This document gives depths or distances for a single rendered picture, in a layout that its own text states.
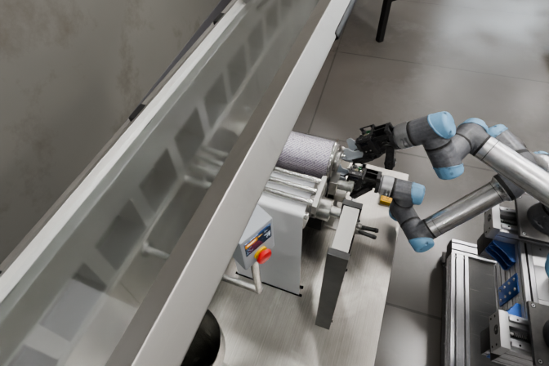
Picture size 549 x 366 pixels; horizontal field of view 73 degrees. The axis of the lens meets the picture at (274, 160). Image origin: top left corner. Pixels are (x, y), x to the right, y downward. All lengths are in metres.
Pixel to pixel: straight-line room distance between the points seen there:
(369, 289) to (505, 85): 2.91
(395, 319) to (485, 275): 0.55
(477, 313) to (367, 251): 0.96
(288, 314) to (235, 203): 1.13
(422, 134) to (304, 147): 0.37
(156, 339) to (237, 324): 1.15
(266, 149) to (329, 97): 3.12
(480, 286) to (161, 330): 2.23
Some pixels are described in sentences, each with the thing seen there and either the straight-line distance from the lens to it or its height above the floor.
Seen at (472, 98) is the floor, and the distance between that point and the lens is 3.75.
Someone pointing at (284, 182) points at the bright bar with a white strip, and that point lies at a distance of 0.96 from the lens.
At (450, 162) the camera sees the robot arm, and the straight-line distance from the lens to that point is 1.14.
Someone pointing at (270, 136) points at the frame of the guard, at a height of 2.00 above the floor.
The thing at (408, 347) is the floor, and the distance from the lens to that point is 2.38.
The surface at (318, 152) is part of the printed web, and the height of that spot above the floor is 1.31.
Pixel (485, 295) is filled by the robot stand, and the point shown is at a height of 0.21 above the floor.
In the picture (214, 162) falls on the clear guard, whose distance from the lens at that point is 0.37.
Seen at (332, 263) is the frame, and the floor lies 1.40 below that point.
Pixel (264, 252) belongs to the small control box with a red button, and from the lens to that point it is 0.65.
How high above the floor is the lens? 2.23
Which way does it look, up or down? 50 degrees down
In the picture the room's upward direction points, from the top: 3 degrees counter-clockwise
